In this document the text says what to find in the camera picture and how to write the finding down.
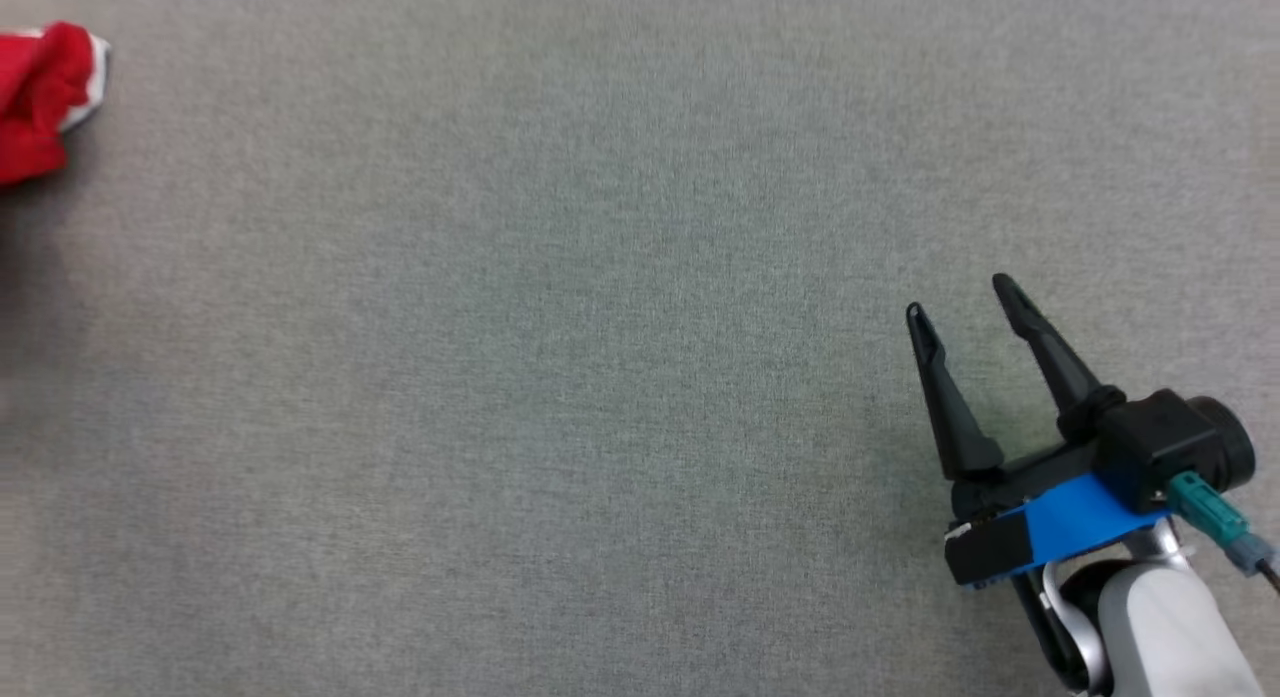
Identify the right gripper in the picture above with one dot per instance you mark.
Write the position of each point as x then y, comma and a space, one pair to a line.
990, 547

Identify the red basketball jersey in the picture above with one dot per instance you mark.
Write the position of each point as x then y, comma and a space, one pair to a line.
35, 97

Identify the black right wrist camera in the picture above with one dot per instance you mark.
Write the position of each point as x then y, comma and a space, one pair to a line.
1160, 437

